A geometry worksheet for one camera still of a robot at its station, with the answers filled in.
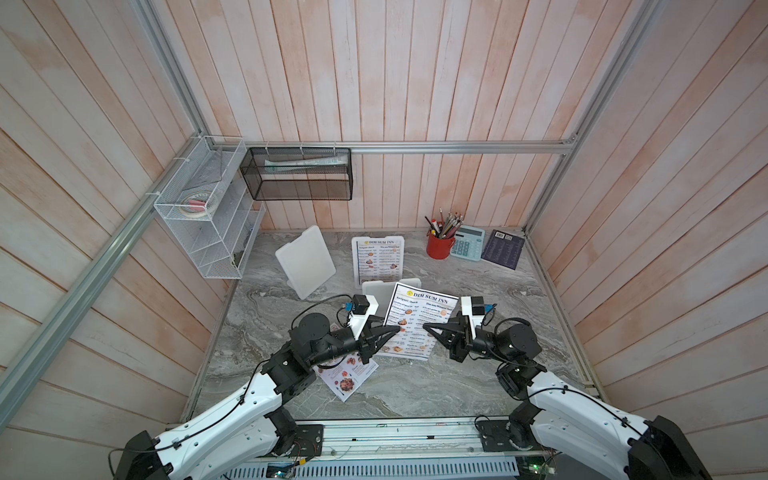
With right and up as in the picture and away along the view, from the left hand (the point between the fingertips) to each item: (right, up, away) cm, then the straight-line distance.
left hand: (394, 329), depth 66 cm
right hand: (+7, 0, +1) cm, 7 cm away
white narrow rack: (-11, +20, +25) cm, 34 cm away
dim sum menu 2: (+3, +5, -4) cm, 7 cm away
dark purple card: (+45, +20, +48) cm, 69 cm away
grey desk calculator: (+32, +22, +48) cm, 62 cm away
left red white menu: (-13, -18, +18) cm, 28 cm away
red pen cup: (+19, +24, +38) cm, 49 cm away
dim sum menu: (-4, +16, +29) cm, 33 cm away
